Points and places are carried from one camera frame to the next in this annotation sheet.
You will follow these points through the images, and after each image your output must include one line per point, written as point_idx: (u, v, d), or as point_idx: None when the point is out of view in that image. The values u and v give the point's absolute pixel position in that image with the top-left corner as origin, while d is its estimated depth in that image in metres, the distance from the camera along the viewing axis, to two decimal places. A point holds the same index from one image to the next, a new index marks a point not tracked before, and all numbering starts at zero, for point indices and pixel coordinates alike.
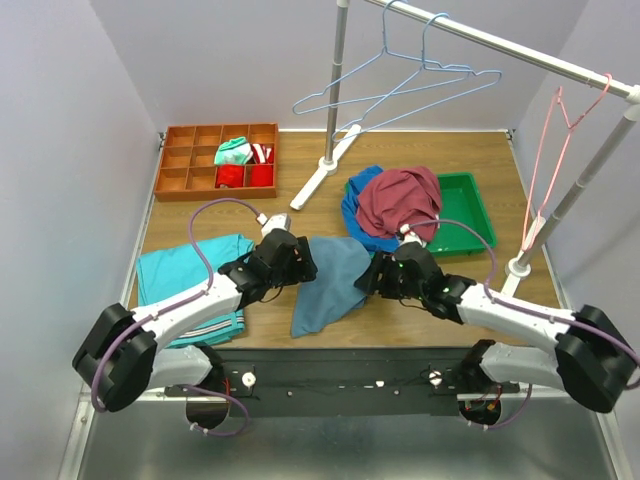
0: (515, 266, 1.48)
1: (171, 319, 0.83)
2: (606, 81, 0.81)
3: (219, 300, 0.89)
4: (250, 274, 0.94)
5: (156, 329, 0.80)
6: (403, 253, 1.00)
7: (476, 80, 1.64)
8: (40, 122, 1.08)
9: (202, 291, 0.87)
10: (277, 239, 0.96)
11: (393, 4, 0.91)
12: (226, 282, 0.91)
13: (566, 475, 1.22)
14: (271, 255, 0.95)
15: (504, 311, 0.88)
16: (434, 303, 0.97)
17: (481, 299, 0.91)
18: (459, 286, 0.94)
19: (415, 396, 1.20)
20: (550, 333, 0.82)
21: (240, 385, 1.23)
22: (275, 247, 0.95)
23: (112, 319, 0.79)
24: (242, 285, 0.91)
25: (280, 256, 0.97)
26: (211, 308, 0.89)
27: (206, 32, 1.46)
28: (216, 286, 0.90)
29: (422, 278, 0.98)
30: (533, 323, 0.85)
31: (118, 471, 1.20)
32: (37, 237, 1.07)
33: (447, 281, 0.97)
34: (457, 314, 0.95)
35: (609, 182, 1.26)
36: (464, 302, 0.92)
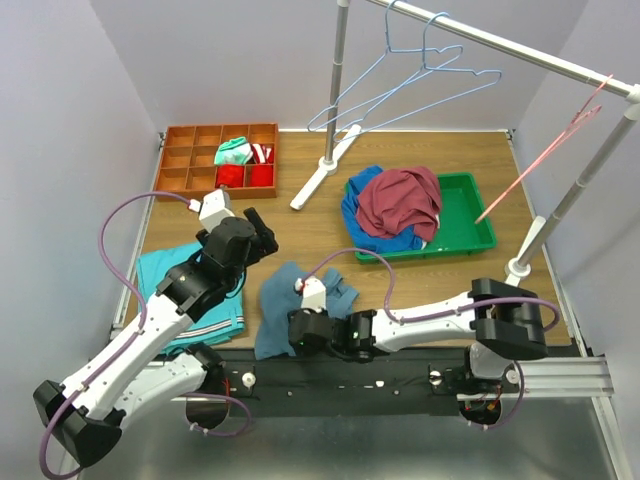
0: (515, 266, 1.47)
1: (105, 381, 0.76)
2: (604, 80, 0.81)
3: (159, 334, 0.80)
4: (198, 280, 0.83)
5: (87, 401, 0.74)
6: (297, 334, 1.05)
7: (476, 80, 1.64)
8: (40, 120, 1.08)
9: (135, 334, 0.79)
10: (227, 232, 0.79)
11: (396, 4, 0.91)
12: (166, 305, 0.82)
13: (565, 474, 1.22)
14: (219, 255, 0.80)
15: (412, 327, 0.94)
16: (355, 354, 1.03)
17: (391, 326, 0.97)
18: (364, 326, 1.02)
19: (415, 397, 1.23)
20: (463, 325, 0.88)
21: (241, 385, 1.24)
22: (226, 244, 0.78)
23: (44, 400, 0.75)
24: (184, 307, 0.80)
25: (235, 253, 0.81)
26: (153, 345, 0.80)
27: (206, 31, 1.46)
28: (152, 318, 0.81)
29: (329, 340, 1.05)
30: (445, 324, 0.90)
31: (117, 472, 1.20)
32: (37, 235, 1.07)
33: (351, 328, 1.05)
34: (378, 351, 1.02)
35: (609, 181, 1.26)
36: (379, 338, 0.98)
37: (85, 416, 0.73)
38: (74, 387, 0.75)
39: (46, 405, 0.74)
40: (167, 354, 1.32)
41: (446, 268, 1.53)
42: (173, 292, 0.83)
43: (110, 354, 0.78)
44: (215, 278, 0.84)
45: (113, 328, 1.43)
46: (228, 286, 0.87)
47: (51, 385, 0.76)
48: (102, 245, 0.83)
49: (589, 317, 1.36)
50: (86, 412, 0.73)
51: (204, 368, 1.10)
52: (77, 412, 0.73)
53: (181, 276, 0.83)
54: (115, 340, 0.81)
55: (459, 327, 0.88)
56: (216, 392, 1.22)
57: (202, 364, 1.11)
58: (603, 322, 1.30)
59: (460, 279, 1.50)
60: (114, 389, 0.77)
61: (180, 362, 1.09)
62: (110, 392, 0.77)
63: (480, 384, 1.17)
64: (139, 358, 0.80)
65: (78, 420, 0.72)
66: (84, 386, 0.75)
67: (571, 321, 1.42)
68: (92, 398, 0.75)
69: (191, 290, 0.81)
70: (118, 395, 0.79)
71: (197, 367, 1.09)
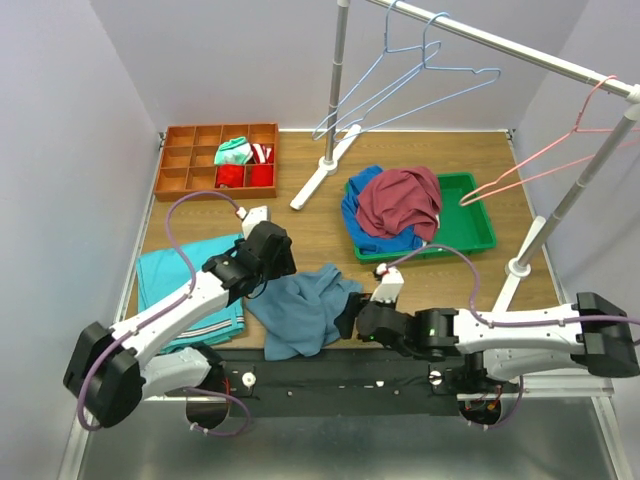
0: (515, 266, 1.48)
1: (154, 330, 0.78)
2: (603, 80, 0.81)
3: (204, 302, 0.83)
4: (237, 267, 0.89)
5: (138, 345, 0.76)
6: (368, 327, 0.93)
7: (476, 80, 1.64)
8: (40, 120, 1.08)
9: (184, 296, 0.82)
10: (267, 230, 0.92)
11: (397, 4, 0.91)
12: (211, 279, 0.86)
13: (566, 474, 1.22)
14: (258, 247, 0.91)
15: (503, 331, 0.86)
16: (428, 352, 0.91)
17: (477, 329, 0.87)
18: (442, 322, 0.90)
19: (414, 396, 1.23)
20: (568, 337, 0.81)
21: (240, 385, 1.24)
22: (265, 238, 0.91)
23: (91, 339, 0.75)
24: (228, 283, 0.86)
25: (270, 248, 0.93)
26: (197, 311, 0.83)
27: (207, 32, 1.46)
28: (200, 287, 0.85)
29: (401, 335, 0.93)
30: (545, 334, 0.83)
31: (117, 471, 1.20)
32: (37, 235, 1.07)
33: (425, 325, 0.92)
34: (454, 350, 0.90)
35: (610, 182, 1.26)
36: (461, 340, 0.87)
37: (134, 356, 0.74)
38: (125, 330, 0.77)
39: (92, 344, 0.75)
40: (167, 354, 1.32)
41: (445, 268, 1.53)
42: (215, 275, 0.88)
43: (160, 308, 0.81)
44: (251, 269, 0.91)
45: None
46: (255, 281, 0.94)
47: (99, 327, 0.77)
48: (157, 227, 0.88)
49: None
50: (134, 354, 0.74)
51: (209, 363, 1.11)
52: (126, 352, 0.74)
53: (223, 262, 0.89)
54: (162, 300, 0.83)
55: (562, 338, 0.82)
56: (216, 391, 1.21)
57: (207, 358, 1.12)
58: None
59: (459, 280, 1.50)
60: (159, 341, 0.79)
61: (185, 352, 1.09)
62: (155, 342, 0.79)
63: (479, 384, 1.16)
64: (182, 320, 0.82)
65: (125, 359, 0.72)
66: (136, 330, 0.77)
67: None
68: (142, 343, 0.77)
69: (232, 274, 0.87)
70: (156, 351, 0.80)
71: (202, 358, 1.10)
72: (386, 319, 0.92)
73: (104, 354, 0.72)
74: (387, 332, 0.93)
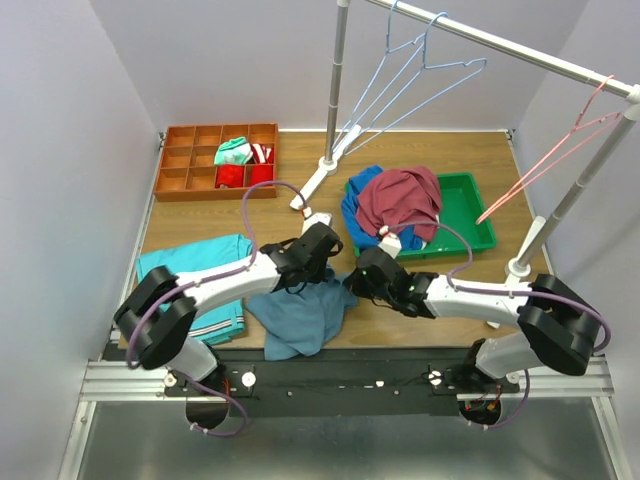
0: (514, 265, 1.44)
1: (212, 289, 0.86)
2: (603, 80, 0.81)
3: (257, 280, 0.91)
4: (289, 257, 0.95)
5: (197, 296, 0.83)
6: (363, 261, 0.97)
7: (475, 80, 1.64)
8: (40, 120, 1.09)
9: (244, 268, 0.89)
10: (324, 229, 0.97)
11: (398, 5, 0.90)
12: (267, 259, 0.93)
13: (565, 474, 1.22)
14: (313, 245, 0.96)
15: (467, 295, 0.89)
16: (404, 304, 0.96)
17: (446, 289, 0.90)
18: (424, 283, 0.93)
19: (415, 397, 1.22)
20: (511, 307, 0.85)
21: (240, 386, 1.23)
22: (320, 237, 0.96)
23: (157, 281, 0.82)
24: (279, 268, 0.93)
25: (323, 247, 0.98)
26: (247, 285, 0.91)
27: (207, 31, 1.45)
28: (257, 264, 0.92)
29: (388, 281, 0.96)
30: (495, 302, 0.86)
31: (118, 471, 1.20)
32: (36, 236, 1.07)
33: (411, 280, 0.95)
34: (427, 310, 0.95)
35: (609, 181, 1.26)
36: (428, 296, 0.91)
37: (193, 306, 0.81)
38: (190, 279, 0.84)
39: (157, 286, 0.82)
40: None
41: (445, 268, 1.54)
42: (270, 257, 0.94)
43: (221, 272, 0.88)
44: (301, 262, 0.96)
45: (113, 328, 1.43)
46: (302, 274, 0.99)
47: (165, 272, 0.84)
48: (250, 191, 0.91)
49: None
50: (192, 304, 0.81)
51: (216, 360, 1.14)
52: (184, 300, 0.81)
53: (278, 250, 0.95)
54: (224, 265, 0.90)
55: (507, 308, 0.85)
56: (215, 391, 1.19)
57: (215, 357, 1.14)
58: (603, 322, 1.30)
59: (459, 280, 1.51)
60: (211, 300, 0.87)
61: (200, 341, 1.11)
62: (209, 300, 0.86)
63: (470, 374, 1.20)
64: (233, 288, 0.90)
65: (183, 306, 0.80)
66: (200, 282, 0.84)
67: None
68: (200, 296, 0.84)
69: (282, 263, 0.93)
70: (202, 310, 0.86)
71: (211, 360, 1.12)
72: (381, 263, 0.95)
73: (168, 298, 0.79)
74: (377, 273, 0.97)
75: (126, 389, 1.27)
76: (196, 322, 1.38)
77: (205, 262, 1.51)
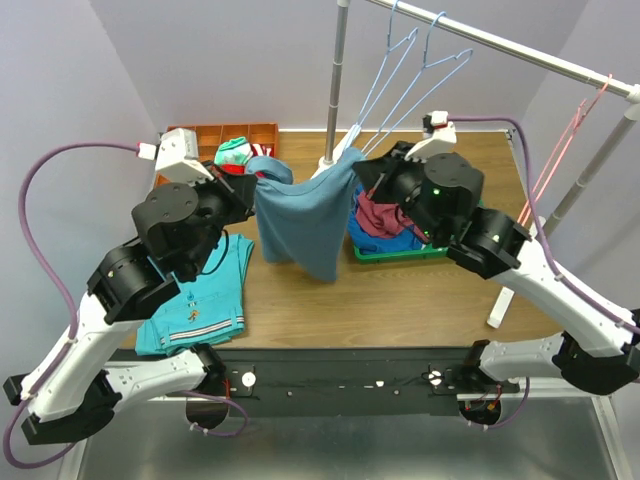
0: None
1: (50, 389, 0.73)
2: (605, 80, 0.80)
3: (93, 343, 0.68)
4: (135, 271, 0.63)
5: (37, 407, 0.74)
6: (447, 177, 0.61)
7: (475, 80, 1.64)
8: (39, 119, 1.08)
9: (67, 346, 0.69)
10: (151, 214, 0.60)
11: (399, 5, 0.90)
12: (100, 305, 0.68)
13: (566, 475, 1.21)
14: (152, 244, 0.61)
15: (565, 293, 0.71)
16: (469, 251, 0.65)
17: (542, 270, 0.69)
18: (504, 227, 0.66)
19: (415, 397, 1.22)
20: (617, 340, 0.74)
21: (240, 385, 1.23)
22: (147, 232, 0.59)
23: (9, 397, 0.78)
24: (111, 316, 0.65)
25: (172, 239, 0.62)
26: (92, 351, 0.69)
27: (207, 31, 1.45)
28: (84, 325, 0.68)
29: (462, 217, 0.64)
30: (598, 322, 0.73)
31: (118, 471, 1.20)
32: (36, 235, 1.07)
33: (486, 223, 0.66)
34: (497, 268, 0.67)
35: (609, 181, 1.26)
36: (524, 270, 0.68)
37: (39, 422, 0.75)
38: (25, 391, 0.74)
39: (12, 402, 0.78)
40: (167, 353, 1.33)
41: (445, 268, 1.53)
42: (107, 287, 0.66)
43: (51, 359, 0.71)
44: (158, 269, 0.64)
45: None
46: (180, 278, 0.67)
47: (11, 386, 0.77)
48: (26, 221, 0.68)
49: None
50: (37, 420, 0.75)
51: (205, 369, 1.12)
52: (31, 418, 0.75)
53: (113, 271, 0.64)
54: (54, 347, 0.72)
55: (611, 339, 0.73)
56: (211, 393, 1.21)
57: (205, 364, 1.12)
58: None
59: (460, 280, 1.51)
60: (63, 394, 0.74)
61: (181, 358, 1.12)
62: (56, 399, 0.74)
63: (470, 374, 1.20)
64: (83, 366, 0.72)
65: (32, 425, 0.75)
66: (31, 395, 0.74)
67: None
68: (41, 404, 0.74)
69: (125, 286, 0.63)
70: (76, 394, 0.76)
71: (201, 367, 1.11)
72: (476, 184, 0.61)
73: None
74: (462, 198, 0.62)
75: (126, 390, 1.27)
76: (195, 322, 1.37)
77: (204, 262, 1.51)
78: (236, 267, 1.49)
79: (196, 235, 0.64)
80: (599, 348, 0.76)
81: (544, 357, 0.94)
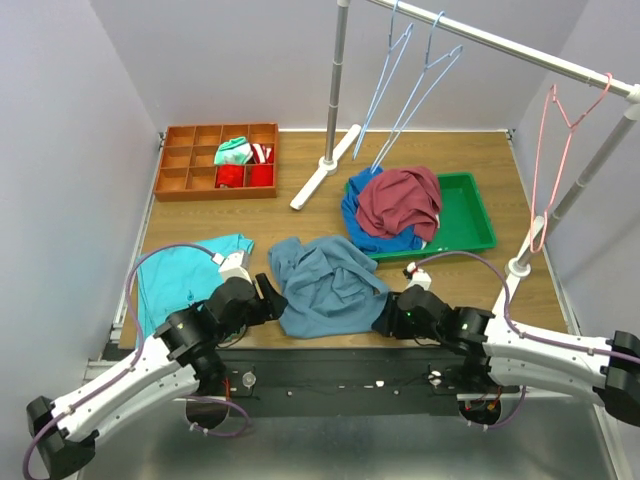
0: (514, 266, 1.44)
1: (90, 408, 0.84)
2: (606, 81, 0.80)
3: (147, 374, 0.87)
4: (194, 329, 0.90)
5: (70, 424, 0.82)
6: (408, 302, 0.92)
7: (476, 80, 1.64)
8: (39, 119, 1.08)
9: (125, 371, 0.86)
10: (228, 292, 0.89)
11: (400, 5, 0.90)
12: (158, 346, 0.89)
13: (565, 475, 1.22)
14: (218, 311, 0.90)
15: (529, 343, 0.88)
16: (454, 343, 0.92)
17: (508, 334, 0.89)
18: (476, 320, 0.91)
19: (415, 396, 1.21)
20: (592, 366, 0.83)
21: (241, 386, 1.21)
22: (224, 302, 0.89)
23: (34, 414, 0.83)
24: (174, 354, 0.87)
25: (233, 310, 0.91)
26: (140, 383, 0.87)
27: (208, 31, 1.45)
28: (145, 358, 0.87)
29: (435, 321, 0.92)
30: (571, 357, 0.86)
31: (118, 471, 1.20)
32: (35, 234, 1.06)
33: (460, 318, 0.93)
34: (480, 350, 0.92)
35: (610, 181, 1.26)
36: (490, 340, 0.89)
37: (66, 437, 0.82)
38: (62, 408, 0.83)
39: (35, 418, 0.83)
40: None
41: (446, 268, 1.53)
42: (168, 338, 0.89)
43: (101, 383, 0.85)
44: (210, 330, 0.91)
45: (113, 328, 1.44)
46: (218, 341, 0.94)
47: (44, 402, 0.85)
48: None
49: (589, 317, 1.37)
50: (65, 435, 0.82)
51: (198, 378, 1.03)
52: (58, 432, 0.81)
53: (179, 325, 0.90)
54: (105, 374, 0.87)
55: (587, 366, 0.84)
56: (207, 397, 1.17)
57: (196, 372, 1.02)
58: (603, 322, 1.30)
59: (459, 280, 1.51)
60: (97, 415, 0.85)
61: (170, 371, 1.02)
62: (91, 419, 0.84)
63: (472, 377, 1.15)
64: (125, 393, 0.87)
65: (57, 439, 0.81)
66: (69, 410, 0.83)
67: (570, 320, 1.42)
68: (76, 421, 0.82)
69: (184, 340, 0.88)
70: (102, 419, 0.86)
71: (192, 376, 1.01)
72: (428, 300, 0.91)
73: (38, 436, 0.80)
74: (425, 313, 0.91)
75: None
76: None
77: (204, 264, 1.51)
78: None
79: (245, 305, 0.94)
80: (593, 380, 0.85)
81: (581, 385, 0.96)
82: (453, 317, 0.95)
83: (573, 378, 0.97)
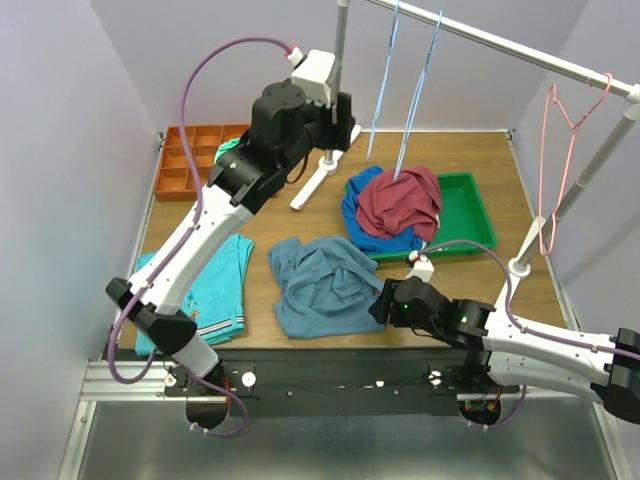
0: (514, 266, 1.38)
1: (168, 278, 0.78)
2: (606, 81, 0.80)
3: (215, 228, 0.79)
4: (251, 164, 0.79)
5: (155, 298, 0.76)
6: (405, 294, 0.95)
7: (475, 79, 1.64)
8: (39, 119, 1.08)
9: (191, 229, 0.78)
10: (272, 104, 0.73)
11: (400, 5, 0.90)
12: (219, 195, 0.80)
13: (566, 475, 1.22)
14: (270, 133, 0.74)
15: (533, 340, 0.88)
16: (453, 337, 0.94)
17: (509, 329, 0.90)
18: (476, 313, 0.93)
19: (415, 397, 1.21)
20: (596, 363, 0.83)
21: (240, 386, 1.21)
22: (271, 117, 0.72)
23: (114, 295, 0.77)
24: (237, 198, 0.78)
25: (284, 125, 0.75)
26: (211, 239, 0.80)
27: (208, 31, 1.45)
28: (207, 213, 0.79)
29: (433, 313, 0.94)
30: (574, 354, 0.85)
31: (118, 471, 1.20)
32: (36, 235, 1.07)
33: (459, 310, 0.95)
34: (479, 343, 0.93)
35: (610, 181, 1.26)
36: (491, 334, 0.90)
37: (154, 310, 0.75)
38: (140, 284, 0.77)
39: (116, 299, 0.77)
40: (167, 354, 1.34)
41: (446, 267, 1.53)
42: (225, 182, 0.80)
43: (170, 249, 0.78)
44: (270, 160, 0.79)
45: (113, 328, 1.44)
46: (286, 171, 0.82)
47: (118, 283, 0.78)
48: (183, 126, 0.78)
49: (589, 317, 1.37)
50: (154, 308, 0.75)
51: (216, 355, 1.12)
52: (145, 308, 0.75)
53: (232, 164, 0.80)
54: (172, 241, 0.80)
55: (591, 363, 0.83)
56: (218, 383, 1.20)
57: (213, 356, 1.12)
58: (604, 322, 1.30)
59: (459, 279, 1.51)
60: (179, 284, 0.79)
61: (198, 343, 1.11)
62: (174, 289, 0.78)
63: (473, 377, 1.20)
64: (199, 253, 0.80)
65: (148, 314, 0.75)
66: (149, 284, 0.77)
67: (570, 320, 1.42)
68: (160, 294, 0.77)
69: (243, 178, 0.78)
70: (184, 289, 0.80)
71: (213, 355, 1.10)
72: (424, 292, 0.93)
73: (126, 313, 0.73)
74: (423, 306, 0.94)
75: (126, 389, 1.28)
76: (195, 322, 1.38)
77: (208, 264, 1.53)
78: (236, 267, 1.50)
79: (296, 124, 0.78)
80: (594, 376, 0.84)
81: (579, 383, 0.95)
82: (453, 310, 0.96)
83: (571, 376, 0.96)
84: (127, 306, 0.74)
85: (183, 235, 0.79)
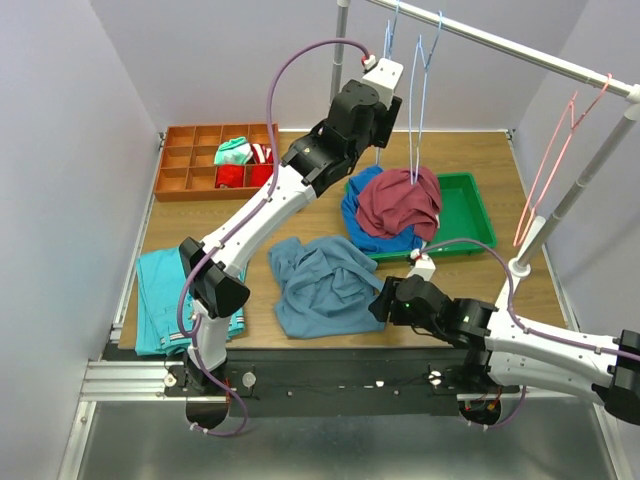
0: (514, 266, 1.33)
1: (238, 242, 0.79)
2: (605, 80, 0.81)
3: (286, 203, 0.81)
4: (322, 152, 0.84)
5: (225, 258, 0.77)
6: (407, 293, 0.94)
7: (475, 79, 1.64)
8: (39, 119, 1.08)
9: (265, 201, 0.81)
10: (350, 99, 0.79)
11: (401, 6, 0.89)
12: (291, 174, 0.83)
13: (566, 475, 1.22)
14: (345, 125, 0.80)
15: (537, 341, 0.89)
16: (455, 336, 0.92)
17: (512, 330, 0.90)
18: (478, 312, 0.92)
19: (415, 397, 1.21)
20: (600, 365, 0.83)
21: (241, 385, 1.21)
22: (349, 110, 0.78)
23: (186, 253, 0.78)
24: (310, 178, 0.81)
25: (359, 121, 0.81)
26: (281, 213, 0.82)
27: (209, 31, 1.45)
28: (280, 188, 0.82)
29: (435, 312, 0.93)
30: (578, 356, 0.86)
31: (118, 471, 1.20)
32: (36, 235, 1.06)
33: (461, 310, 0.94)
34: (480, 343, 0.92)
35: (610, 180, 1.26)
36: (494, 334, 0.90)
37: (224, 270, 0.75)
38: (212, 244, 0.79)
39: (188, 256, 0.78)
40: (168, 354, 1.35)
41: (446, 267, 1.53)
42: (297, 164, 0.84)
43: (243, 217, 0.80)
44: (339, 150, 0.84)
45: (113, 328, 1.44)
46: (350, 163, 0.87)
47: (193, 241, 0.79)
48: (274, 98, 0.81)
49: (589, 317, 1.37)
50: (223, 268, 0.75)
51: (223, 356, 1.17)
52: (216, 266, 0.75)
53: (305, 150, 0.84)
54: (245, 209, 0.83)
55: (594, 365, 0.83)
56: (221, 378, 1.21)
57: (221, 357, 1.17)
58: (603, 322, 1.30)
59: (460, 278, 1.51)
60: (246, 249, 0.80)
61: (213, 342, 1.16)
62: (242, 253, 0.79)
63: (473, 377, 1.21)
64: (268, 224, 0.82)
65: (217, 272, 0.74)
66: (220, 244, 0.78)
67: (570, 320, 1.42)
68: (229, 255, 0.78)
69: (316, 162, 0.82)
70: (249, 256, 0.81)
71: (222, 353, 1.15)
72: (425, 290, 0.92)
73: (197, 269, 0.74)
74: (425, 304, 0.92)
75: (126, 389, 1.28)
76: None
77: None
78: None
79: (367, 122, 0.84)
80: (597, 378, 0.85)
81: (581, 384, 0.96)
82: (454, 310, 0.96)
83: (573, 377, 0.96)
84: (199, 264, 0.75)
85: (257, 205, 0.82)
